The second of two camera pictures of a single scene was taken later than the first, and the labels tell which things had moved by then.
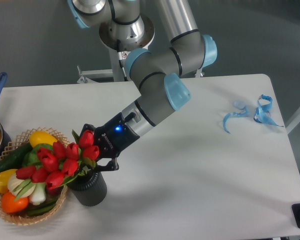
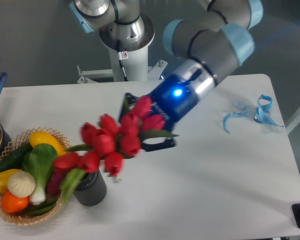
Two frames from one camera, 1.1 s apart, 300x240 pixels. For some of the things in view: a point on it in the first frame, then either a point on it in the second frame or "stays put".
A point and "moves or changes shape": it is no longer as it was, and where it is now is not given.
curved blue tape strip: [243, 112] stays put
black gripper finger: [112, 165] -> [168, 143]
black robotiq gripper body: [114, 137] -> [173, 99]
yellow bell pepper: [0, 180] stays put
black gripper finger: [87, 126] -> [129, 99]
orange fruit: [9, 205] stays put
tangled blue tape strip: [262, 114] stays put
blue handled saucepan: [0, 144] stays put
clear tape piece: [239, 104] stays put
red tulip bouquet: [58, 166] moves or changes shape
